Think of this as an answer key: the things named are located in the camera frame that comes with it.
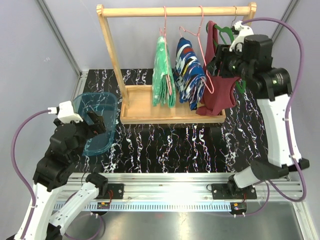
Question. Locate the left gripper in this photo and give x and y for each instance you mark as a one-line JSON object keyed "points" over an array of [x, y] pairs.
{"points": [[97, 127]]}

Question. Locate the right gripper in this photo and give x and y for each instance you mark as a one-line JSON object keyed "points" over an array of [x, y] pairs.
{"points": [[223, 55]]}

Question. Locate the blue white patterned trousers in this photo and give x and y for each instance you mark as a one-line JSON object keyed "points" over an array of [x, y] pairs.
{"points": [[189, 75]]}

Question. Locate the pink wire hanger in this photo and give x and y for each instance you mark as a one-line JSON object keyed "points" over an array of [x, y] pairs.
{"points": [[207, 82], [164, 31]]}

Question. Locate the green white patterned trousers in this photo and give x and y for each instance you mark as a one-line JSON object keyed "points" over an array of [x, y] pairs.
{"points": [[160, 94]]}

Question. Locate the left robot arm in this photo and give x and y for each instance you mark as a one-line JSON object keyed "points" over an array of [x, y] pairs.
{"points": [[51, 175]]}

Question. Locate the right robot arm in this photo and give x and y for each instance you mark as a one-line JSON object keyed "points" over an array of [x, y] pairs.
{"points": [[251, 60]]}

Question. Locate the green plastic hanger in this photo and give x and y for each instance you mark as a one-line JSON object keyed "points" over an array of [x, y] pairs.
{"points": [[226, 31]]}

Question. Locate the blue transparent plastic bin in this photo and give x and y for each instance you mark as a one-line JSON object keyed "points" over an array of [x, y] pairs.
{"points": [[98, 109]]}

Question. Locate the maroon tank top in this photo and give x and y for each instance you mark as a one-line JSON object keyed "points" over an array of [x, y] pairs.
{"points": [[220, 94]]}

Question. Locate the wooden clothes rack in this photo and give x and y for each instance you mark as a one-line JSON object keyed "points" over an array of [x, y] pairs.
{"points": [[137, 107]]}

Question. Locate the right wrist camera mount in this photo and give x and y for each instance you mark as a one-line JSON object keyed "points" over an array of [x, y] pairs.
{"points": [[243, 31]]}

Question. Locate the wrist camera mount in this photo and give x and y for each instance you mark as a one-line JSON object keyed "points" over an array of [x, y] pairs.
{"points": [[65, 112], [243, 31]]}

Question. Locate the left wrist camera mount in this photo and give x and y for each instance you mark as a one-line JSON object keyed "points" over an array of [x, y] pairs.
{"points": [[65, 112]]}

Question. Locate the aluminium mounting rail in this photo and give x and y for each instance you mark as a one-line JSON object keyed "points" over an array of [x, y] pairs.
{"points": [[188, 192]]}

